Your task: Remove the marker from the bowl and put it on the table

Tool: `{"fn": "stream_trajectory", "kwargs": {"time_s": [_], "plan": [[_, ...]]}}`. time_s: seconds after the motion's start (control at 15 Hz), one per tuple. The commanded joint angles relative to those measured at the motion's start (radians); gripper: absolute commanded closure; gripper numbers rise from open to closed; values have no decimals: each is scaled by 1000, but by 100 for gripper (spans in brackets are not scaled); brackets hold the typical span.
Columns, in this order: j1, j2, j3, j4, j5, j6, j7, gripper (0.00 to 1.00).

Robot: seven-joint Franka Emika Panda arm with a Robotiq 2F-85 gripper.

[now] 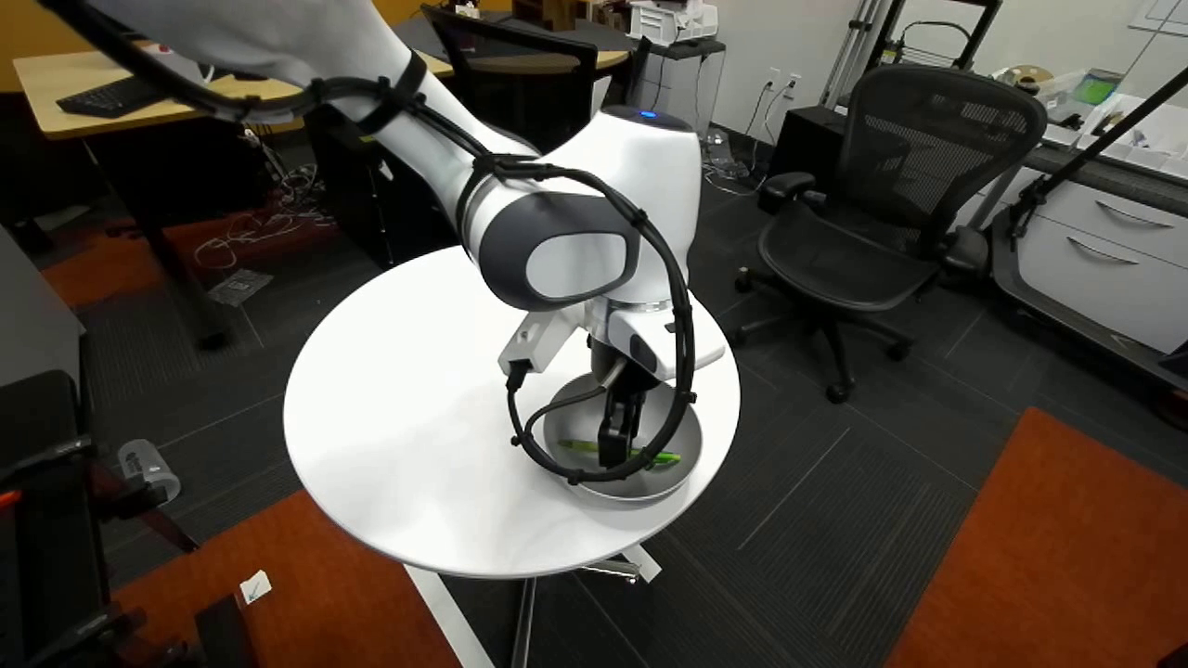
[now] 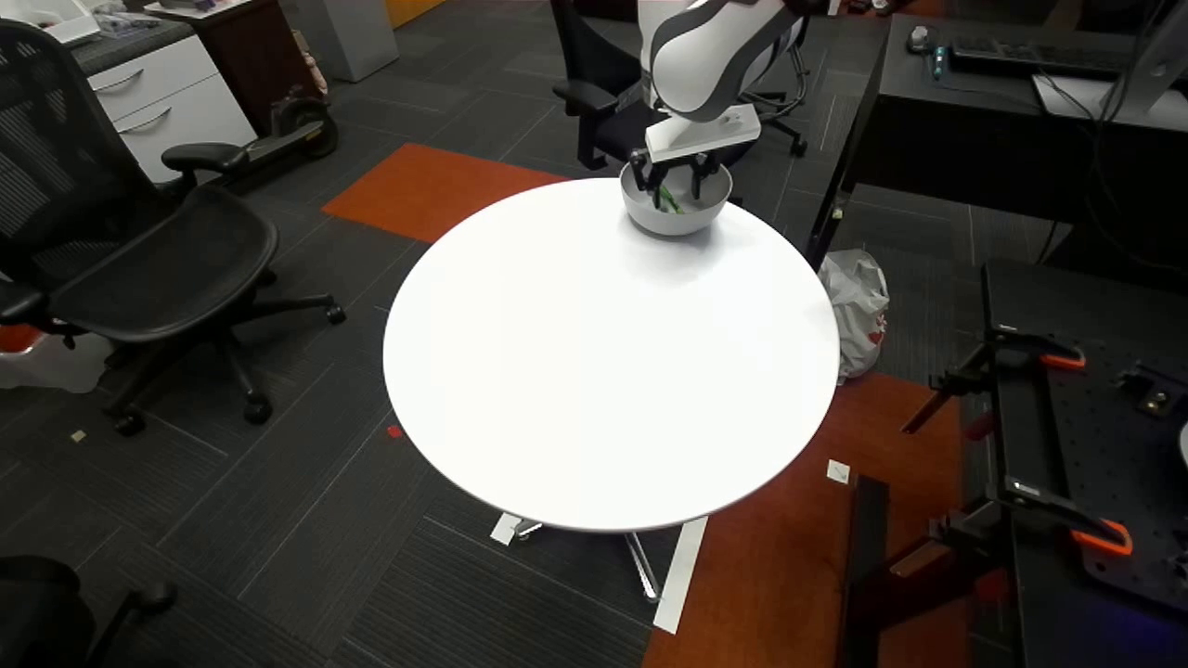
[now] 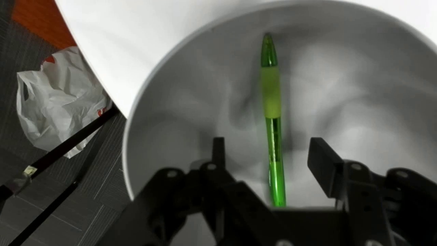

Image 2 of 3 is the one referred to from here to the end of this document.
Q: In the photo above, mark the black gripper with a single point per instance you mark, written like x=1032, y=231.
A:
x=688, y=164

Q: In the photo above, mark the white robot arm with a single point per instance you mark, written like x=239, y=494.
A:
x=711, y=58

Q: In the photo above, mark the white round bowl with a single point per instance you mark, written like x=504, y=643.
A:
x=674, y=224

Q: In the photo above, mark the black padded office chair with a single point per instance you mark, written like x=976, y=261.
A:
x=594, y=99
x=801, y=144

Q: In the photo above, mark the white plastic bag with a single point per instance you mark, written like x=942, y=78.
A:
x=854, y=303

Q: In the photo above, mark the grey computer mouse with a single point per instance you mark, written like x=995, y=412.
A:
x=917, y=37

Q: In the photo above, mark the blue small bottle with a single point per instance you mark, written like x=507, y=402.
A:
x=942, y=60

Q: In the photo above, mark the black office desk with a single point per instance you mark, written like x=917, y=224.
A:
x=965, y=123

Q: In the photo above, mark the small white paper scrap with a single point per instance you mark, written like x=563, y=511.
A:
x=841, y=473

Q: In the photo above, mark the black keyboard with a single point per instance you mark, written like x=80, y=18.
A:
x=1026, y=60

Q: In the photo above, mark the grey metal cabinet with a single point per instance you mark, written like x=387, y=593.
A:
x=345, y=29

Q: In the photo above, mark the small red floor object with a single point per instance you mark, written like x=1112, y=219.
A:
x=393, y=431

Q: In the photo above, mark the black scooter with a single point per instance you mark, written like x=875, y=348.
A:
x=301, y=121

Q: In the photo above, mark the white table base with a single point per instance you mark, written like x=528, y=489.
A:
x=681, y=577

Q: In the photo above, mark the white paper sheet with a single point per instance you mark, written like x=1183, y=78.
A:
x=1079, y=99

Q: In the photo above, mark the dark wood cabinet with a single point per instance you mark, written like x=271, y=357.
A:
x=255, y=48

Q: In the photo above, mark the small black device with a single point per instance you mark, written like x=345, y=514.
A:
x=1153, y=392

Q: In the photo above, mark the black mesh office chair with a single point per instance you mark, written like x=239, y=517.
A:
x=160, y=266

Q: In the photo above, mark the white drawer cabinet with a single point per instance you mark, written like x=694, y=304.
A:
x=160, y=101

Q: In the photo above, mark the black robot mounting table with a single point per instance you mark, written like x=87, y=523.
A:
x=1116, y=494

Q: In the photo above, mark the tiny white floor scrap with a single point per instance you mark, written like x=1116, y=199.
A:
x=80, y=434

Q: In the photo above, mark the white paper stack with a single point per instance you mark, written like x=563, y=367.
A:
x=51, y=17

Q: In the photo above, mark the white plastic sheet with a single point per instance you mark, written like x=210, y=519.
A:
x=51, y=373

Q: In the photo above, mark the black highback office chair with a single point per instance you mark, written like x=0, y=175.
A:
x=41, y=614

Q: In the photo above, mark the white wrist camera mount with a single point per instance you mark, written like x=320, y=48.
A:
x=707, y=136

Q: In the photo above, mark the black upright post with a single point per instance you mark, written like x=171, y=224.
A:
x=866, y=558

